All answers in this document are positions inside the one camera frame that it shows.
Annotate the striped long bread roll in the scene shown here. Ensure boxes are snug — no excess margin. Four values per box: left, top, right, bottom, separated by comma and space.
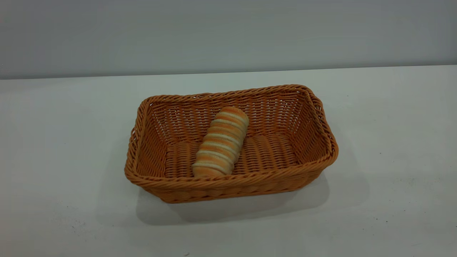
192, 106, 250, 178

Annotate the orange woven wicker basket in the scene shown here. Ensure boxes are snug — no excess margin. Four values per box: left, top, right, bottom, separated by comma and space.
124, 84, 339, 204

